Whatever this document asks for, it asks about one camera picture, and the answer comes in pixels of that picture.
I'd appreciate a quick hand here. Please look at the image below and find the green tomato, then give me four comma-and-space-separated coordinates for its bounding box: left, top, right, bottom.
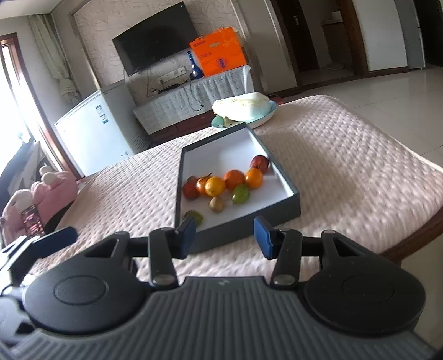
231, 184, 250, 204

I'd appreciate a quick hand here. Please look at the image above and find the black smartphone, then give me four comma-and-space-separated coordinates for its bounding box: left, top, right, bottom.
21, 205, 45, 237

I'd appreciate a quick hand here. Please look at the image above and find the napa cabbage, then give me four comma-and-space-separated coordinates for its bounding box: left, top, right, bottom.
212, 92, 271, 122

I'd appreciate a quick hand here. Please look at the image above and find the dark grey cardboard tray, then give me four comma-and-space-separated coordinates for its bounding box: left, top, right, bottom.
175, 125, 301, 253

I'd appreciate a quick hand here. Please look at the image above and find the white chest freezer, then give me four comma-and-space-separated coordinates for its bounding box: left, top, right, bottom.
54, 80, 150, 176

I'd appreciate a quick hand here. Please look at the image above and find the pink plush toy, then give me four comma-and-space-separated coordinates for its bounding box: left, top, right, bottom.
1, 166, 77, 245

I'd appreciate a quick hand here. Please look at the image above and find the small brown longan fruit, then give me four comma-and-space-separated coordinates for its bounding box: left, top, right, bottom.
209, 196, 225, 213

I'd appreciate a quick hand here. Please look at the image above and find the black hanging cable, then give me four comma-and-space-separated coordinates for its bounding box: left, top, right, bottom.
182, 82, 205, 113

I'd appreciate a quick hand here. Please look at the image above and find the yellow orange kumquat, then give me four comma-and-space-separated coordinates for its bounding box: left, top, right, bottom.
204, 176, 226, 197

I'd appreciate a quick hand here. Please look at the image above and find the blue glass bottle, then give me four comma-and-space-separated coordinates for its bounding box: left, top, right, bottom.
186, 51, 204, 81

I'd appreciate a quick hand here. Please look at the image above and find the black flat television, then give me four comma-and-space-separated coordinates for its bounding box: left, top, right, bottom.
113, 1, 197, 76

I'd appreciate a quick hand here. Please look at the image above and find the pink quilted bedspread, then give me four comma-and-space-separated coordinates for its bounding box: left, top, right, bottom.
31, 95, 442, 275

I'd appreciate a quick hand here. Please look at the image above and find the round orange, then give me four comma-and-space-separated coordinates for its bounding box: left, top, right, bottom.
245, 168, 264, 189

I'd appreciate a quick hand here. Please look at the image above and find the cloth covered tv cabinet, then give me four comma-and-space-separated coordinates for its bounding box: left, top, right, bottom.
134, 65, 254, 145

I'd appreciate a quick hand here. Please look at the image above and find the grey refrigerator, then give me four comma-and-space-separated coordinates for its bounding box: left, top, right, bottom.
394, 0, 426, 69

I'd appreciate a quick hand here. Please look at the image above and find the beige tied curtain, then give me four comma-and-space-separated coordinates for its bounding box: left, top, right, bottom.
28, 14, 80, 107

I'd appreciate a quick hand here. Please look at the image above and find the light blue plate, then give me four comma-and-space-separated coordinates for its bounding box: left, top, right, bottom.
210, 100, 278, 130

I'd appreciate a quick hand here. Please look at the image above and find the yellow green fruit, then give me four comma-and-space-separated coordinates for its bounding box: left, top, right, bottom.
183, 210, 204, 227

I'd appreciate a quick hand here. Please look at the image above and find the small orange tangerine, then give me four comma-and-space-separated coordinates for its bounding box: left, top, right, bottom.
195, 174, 211, 196

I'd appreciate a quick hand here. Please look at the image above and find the large red apple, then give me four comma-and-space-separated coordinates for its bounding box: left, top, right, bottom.
249, 155, 270, 174

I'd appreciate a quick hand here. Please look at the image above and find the orange gift box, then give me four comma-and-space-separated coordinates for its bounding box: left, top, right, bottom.
190, 27, 247, 77

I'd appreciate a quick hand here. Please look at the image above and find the small red hawthorn fruit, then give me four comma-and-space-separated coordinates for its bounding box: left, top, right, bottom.
182, 181, 200, 201

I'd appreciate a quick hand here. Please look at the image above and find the orange mandarin in tray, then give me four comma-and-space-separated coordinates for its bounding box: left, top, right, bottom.
223, 169, 245, 191

